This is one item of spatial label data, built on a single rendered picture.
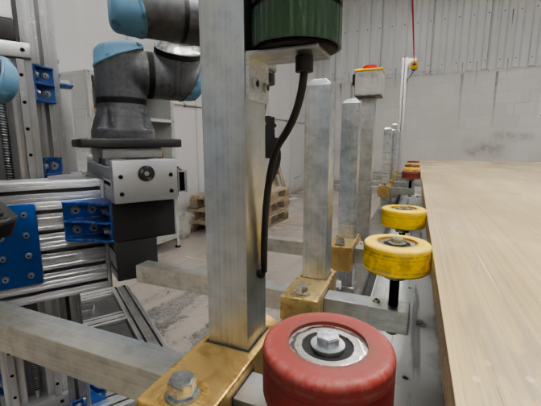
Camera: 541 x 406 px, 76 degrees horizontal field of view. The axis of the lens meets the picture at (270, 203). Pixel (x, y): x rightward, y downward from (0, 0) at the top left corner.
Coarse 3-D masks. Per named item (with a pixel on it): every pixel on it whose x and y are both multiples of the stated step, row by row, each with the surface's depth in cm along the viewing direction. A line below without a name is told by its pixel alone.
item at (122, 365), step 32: (0, 320) 33; (32, 320) 33; (64, 320) 33; (32, 352) 31; (64, 352) 29; (96, 352) 28; (128, 352) 28; (160, 352) 28; (96, 384) 28; (128, 384) 27; (256, 384) 24
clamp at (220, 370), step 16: (272, 320) 32; (208, 336) 28; (192, 352) 26; (208, 352) 26; (224, 352) 26; (240, 352) 26; (256, 352) 26; (176, 368) 24; (192, 368) 24; (208, 368) 24; (224, 368) 24; (240, 368) 24; (256, 368) 26; (160, 384) 23; (208, 384) 23; (224, 384) 23; (240, 384) 24; (144, 400) 21; (160, 400) 21; (208, 400) 21; (224, 400) 22
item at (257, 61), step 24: (264, 0) 21; (336, 0) 21; (264, 48) 22; (288, 48) 22; (312, 48) 21; (336, 48) 23; (264, 72) 25; (264, 96) 25; (288, 120) 24; (264, 192) 26; (264, 216) 26; (264, 240) 26; (264, 264) 27
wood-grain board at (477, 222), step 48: (432, 192) 92; (480, 192) 92; (528, 192) 92; (432, 240) 46; (480, 240) 46; (528, 240) 46; (432, 288) 36; (480, 288) 30; (528, 288) 30; (480, 336) 23; (528, 336) 23; (480, 384) 18; (528, 384) 18
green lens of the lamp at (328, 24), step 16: (272, 0) 20; (288, 0) 20; (304, 0) 20; (320, 0) 20; (256, 16) 21; (272, 16) 20; (288, 16) 20; (304, 16) 20; (320, 16) 20; (336, 16) 21; (256, 32) 21; (272, 32) 20; (288, 32) 20; (304, 32) 20; (320, 32) 20; (336, 32) 21
